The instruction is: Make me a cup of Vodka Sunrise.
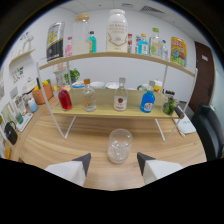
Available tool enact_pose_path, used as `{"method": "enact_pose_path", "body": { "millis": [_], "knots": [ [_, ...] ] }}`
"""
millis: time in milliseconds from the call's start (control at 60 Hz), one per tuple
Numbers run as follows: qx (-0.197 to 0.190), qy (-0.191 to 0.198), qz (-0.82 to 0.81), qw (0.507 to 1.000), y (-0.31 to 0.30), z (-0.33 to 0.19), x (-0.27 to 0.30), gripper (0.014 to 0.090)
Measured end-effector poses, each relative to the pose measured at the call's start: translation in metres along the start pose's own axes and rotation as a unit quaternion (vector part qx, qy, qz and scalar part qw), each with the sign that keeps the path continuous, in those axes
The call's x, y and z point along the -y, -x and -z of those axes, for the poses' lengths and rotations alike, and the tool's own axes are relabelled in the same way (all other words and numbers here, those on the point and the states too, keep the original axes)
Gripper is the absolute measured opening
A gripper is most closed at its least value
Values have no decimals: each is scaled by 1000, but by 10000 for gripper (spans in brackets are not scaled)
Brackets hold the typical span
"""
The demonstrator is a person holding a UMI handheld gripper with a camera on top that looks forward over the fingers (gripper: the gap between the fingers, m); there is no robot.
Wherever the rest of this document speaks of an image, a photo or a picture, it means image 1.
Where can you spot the white bowl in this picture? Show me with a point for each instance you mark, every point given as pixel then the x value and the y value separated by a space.
pixel 97 84

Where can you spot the large white milk bottle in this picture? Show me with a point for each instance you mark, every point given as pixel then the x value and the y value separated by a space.
pixel 117 31

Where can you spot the white tray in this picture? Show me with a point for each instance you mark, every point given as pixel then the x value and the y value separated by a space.
pixel 26 122

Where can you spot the green glass with limes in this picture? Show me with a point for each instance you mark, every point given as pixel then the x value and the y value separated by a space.
pixel 169 106

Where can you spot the glass jar cork lid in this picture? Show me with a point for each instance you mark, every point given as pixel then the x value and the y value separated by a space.
pixel 80 36

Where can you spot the wooden wall shelf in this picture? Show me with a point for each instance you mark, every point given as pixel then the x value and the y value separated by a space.
pixel 21 56

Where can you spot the small red liquid bottle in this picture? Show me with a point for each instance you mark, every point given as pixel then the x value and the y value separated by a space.
pixel 65 100

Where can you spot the bowl with blue lid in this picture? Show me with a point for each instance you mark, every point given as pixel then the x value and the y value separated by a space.
pixel 78 84

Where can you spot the ceiling air vent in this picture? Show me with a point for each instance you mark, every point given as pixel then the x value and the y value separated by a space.
pixel 151 9

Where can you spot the black armchair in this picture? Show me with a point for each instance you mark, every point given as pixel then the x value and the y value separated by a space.
pixel 208 131

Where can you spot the black kettle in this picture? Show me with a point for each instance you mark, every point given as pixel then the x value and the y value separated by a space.
pixel 11 134

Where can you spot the yellow drink can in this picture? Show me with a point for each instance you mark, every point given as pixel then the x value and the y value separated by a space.
pixel 178 51

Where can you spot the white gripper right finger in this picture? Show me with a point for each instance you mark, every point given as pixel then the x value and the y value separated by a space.
pixel 156 168

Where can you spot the white book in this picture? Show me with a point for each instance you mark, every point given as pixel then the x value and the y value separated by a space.
pixel 185 126

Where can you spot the green mug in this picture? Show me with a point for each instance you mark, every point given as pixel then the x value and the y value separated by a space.
pixel 143 87

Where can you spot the green potted plant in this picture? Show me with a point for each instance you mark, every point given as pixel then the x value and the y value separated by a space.
pixel 73 75

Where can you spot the two-tier wooden shelf rack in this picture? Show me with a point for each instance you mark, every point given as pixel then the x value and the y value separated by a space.
pixel 106 100

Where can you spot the clear glass with ice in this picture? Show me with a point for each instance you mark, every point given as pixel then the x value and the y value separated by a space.
pixel 119 146

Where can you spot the black yellow tall can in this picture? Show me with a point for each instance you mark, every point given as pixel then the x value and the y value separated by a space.
pixel 55 41

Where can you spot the orange pot with fruit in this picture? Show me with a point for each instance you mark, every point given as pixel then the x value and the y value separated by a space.
pixel 42 95

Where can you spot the clear bottle blue cap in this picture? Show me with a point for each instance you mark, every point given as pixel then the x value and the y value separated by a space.
pixel 165 51

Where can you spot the small red white bottle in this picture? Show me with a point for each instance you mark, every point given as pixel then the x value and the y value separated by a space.
pixel 129 44

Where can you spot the small bottle blue liquid white cap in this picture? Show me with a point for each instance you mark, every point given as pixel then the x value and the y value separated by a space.
pixel 32 106

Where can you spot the small blue bottle yellow cap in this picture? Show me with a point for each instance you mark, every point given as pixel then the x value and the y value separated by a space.
pixel 143 46

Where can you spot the clear bottle green cap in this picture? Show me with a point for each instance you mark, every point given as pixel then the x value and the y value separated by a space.
pixel 155 45

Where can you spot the brown door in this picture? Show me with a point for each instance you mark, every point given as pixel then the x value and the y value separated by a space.
pixel 201 76

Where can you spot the clear bottle orange cap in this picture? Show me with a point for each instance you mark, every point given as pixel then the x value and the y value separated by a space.
pixel 89 100

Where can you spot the small pink bottle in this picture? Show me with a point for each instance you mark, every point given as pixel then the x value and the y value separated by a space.
pixel 68 49

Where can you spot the small teal bottle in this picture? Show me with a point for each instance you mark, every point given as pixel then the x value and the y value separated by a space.
pixel 92 43

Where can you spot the clear bottle red label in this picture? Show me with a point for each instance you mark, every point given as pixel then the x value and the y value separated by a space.
pixel 120 100

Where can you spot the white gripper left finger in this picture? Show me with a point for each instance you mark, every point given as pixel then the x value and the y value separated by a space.
pixel 71 170

